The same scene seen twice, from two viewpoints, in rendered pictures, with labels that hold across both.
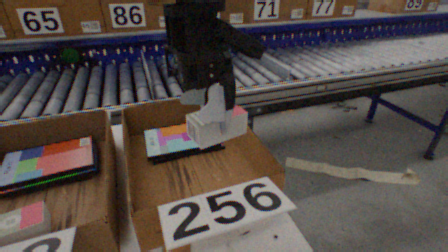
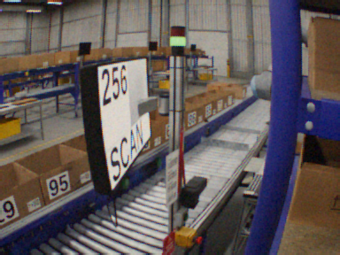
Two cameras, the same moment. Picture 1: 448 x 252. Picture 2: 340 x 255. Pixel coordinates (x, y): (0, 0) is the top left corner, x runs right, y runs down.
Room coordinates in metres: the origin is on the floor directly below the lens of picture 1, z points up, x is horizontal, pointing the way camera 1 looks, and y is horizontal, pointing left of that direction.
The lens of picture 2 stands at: (-0.32, 2.33, 1.57)
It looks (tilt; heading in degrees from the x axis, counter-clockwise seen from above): 15 degrees down; 317
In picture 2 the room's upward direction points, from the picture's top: 1 degrees clockwise
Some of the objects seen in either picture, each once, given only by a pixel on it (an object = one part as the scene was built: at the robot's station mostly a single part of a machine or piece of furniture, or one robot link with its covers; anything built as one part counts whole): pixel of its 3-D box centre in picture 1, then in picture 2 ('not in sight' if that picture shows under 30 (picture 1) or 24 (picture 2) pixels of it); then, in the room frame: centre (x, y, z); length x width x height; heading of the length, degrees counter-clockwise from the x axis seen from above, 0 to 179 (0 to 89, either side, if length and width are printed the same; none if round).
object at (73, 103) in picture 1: (78, 90); (212, 160); (1.03, 0.63, 0.72); 0.52 x 0.05 x 0.05; 20
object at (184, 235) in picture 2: not in sight; (190, 233); (0.34, 1.60, 0.84); 0.15 x 0.09 x 0.07; 110
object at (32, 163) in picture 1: (49, 160); not in sight; (0.48, 0.41, 0.79); 0.19 x 0.14 x 0.02; 115
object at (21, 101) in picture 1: (25, 96); (204, 169); (0.97, 0.81, 0.72); 0.52 x 0.05 x 0.05; 20
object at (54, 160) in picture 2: not in sight; (52, 172); (1.05, 1.93, 0.97); 0.39 x 0.29 x 0.17; 110
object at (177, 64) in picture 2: not in sight; (176, 181); (0.38, 1.65, 1.11); 0.12 x 0.05 x 0.88; 110
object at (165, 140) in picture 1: (181, 138); not in sight; (0.59, 0.12, 0.78); 0.19 x 0.14 x 0.02; 109
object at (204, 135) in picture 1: (217, 124); not in sight; (0.42, 0.01, 0.92); 0.10 x 0.06 x 0.05; 122
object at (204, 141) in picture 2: (146, 73); (224, 145); (1.13, 0.35, 0.76); 0.46 x 0.01 x 0.09; 20
